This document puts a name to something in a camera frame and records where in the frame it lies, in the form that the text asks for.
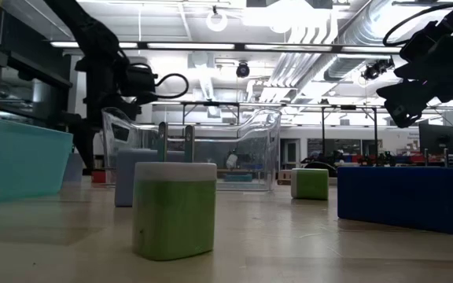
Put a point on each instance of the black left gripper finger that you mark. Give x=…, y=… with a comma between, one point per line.
x=85, y=149

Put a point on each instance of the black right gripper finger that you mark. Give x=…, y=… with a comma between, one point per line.
x=411, y=100
x=427, y=70

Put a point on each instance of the red rectangular block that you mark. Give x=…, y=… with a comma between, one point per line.
x=99, y=177

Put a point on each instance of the blue multiport USB charger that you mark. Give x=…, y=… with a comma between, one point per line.
x=125, y=177

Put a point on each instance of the blue rectangular block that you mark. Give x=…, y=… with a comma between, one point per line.
x=399, y=200

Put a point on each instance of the green white wall charger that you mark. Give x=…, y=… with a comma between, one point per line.
x=174, y=216
x=311, y=184

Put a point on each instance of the teal square framed item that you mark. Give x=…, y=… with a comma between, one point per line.
x=237, y=177

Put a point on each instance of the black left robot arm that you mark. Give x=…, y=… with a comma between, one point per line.
x=89, y=31

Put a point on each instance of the small blue plug charger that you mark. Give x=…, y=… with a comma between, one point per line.
x=74, y=169

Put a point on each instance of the black computer monitor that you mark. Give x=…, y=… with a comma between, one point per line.
x=439, y=139

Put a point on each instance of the black ceiling spotlight cluster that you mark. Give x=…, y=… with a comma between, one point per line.
x=372, y=72

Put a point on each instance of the teal translucent plastic tray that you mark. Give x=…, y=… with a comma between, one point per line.
x=22, y=161

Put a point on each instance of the clear plastic bin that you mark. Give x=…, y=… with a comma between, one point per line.
x=250, y=133

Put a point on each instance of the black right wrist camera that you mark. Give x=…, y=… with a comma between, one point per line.
x=423, y=41

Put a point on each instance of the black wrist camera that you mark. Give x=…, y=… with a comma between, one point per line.
x=423, y=41
x=142, y=80

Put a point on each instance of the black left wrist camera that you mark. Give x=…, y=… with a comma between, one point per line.
x=142, y=80

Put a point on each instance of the silver ventilation duct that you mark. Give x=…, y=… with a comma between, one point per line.
x=372, y=23

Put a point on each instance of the ceiling light rail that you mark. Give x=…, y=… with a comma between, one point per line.
x=191, y=46

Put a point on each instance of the black ceiling dome camera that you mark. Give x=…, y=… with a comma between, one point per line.
x=243, y=70

